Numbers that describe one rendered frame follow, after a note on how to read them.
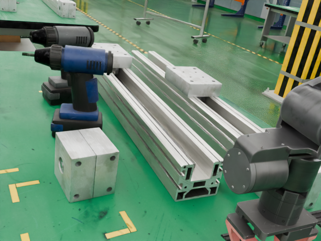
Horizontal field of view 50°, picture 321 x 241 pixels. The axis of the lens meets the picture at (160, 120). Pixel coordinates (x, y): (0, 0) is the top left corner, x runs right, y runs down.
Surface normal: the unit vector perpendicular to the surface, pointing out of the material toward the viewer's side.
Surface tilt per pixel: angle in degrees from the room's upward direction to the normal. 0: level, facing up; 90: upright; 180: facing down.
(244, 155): 90
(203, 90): 90
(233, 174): 90
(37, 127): 0
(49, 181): 0
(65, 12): 90
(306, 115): 79
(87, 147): 0
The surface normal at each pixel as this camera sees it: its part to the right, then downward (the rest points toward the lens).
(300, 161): -0.39, 0.32
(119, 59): 0.40, 0.44
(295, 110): -0.90, -0.04
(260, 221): 0.16, -0.90
